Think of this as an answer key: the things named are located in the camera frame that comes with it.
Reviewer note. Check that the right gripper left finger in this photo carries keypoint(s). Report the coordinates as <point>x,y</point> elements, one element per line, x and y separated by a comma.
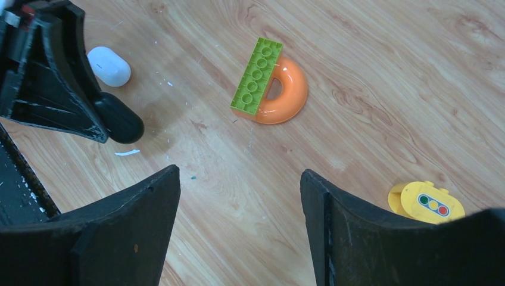
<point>121,239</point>

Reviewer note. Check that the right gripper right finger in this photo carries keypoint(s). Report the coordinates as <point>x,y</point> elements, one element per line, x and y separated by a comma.
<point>354,242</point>

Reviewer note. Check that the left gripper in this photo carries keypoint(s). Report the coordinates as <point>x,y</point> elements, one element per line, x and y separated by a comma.
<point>46,79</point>

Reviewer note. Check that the white earbud charging case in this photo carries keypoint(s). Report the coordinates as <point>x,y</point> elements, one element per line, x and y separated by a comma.
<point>108,66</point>

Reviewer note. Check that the black earbud charging case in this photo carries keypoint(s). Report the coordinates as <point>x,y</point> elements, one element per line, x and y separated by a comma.
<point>122,124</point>

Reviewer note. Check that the yellow small toy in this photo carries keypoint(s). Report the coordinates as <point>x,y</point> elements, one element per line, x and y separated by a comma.
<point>420,200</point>

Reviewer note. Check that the orange toy piece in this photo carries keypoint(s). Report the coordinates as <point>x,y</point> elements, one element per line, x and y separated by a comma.
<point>290,100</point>

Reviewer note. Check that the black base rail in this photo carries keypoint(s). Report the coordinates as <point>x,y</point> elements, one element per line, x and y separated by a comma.
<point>24,199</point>

